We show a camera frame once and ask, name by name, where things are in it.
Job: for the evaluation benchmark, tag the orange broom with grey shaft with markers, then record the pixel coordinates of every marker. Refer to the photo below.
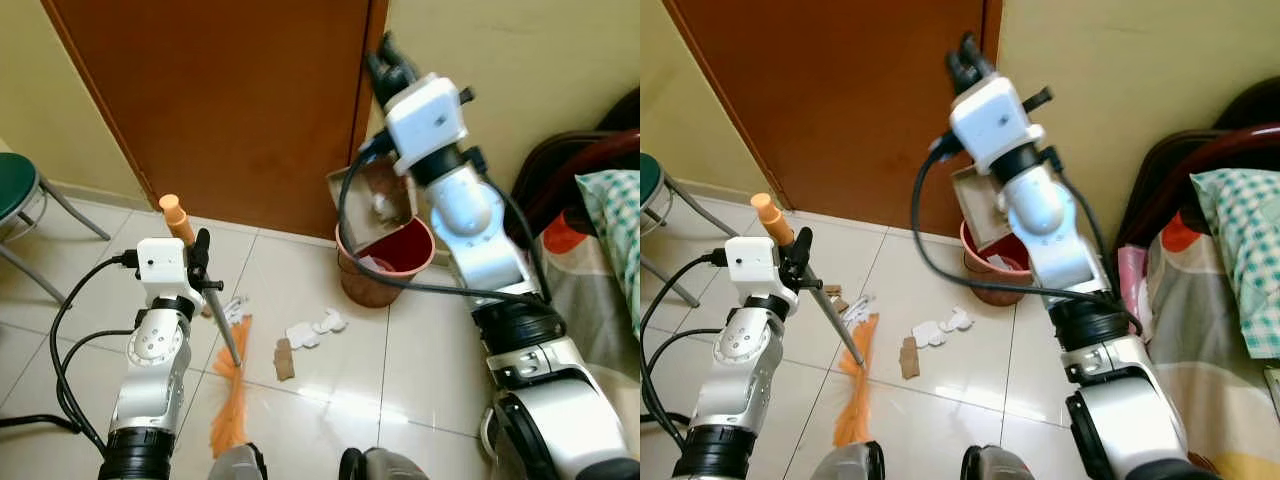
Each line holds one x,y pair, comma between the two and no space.
858,400
232,400

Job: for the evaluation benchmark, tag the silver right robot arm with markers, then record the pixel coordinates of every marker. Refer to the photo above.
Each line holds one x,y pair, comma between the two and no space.
480,240
1050,230

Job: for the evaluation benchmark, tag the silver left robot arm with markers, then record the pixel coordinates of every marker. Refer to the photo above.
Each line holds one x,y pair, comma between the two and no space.
150,370
738,365

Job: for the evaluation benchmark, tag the small white paper scrap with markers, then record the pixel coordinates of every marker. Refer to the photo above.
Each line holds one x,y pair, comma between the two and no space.
858,310
236,310

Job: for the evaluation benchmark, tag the brown cardboard scrap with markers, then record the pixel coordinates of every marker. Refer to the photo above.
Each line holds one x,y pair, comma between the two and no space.
285,360
909,358

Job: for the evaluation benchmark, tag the white crumpled paper scrap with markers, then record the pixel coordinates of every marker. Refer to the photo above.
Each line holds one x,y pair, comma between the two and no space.
315,330
938,327

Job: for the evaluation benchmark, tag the brown wooden door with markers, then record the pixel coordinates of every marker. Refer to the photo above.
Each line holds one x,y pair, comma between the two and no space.
220,100
830,100

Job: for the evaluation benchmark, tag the green stool with metal legs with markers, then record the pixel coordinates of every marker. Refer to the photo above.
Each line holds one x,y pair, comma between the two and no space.
15,185
650,185

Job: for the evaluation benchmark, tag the dark wooden headboard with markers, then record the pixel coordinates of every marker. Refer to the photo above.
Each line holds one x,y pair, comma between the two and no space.
1160,170
545,170

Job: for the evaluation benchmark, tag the green checked pillow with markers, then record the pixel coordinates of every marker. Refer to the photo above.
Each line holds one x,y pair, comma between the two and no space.
618,225
1245,250

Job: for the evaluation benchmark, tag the pink plastic trash bin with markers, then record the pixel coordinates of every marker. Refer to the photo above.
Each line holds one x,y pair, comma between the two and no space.
990,280
385,275

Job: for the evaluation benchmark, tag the grey left robot leg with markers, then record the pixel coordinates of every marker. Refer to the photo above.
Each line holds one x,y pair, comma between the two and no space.
855,463
240,465

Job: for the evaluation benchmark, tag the grey robot leg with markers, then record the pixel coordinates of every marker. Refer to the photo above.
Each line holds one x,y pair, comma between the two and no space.
855,463
385,465
240,465
1005,463

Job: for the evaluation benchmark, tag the colourful patterned bedspread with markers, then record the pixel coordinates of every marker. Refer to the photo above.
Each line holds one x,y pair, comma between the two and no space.
590,300
1200,370

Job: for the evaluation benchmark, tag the grey right robot leg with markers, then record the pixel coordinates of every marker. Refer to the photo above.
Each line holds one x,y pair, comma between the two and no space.
1005,463
385,465

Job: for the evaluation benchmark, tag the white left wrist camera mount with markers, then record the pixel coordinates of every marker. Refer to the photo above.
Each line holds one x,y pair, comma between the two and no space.
752,262
162,265

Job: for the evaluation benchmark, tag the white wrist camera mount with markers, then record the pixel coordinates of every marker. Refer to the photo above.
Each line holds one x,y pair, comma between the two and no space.
995,122
162,265
752,262
428,120

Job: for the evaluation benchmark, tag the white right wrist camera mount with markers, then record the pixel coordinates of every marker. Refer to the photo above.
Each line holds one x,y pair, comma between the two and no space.
428,120
995,122

